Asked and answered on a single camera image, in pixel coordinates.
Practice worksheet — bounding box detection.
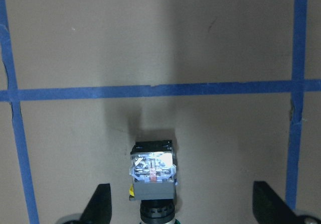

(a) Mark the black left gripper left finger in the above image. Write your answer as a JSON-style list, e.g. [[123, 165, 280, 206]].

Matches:
[[79, 183, 112, 224]]

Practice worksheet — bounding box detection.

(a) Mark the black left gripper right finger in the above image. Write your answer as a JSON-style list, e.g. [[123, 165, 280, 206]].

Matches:
[[252, 181, 298, 223]]

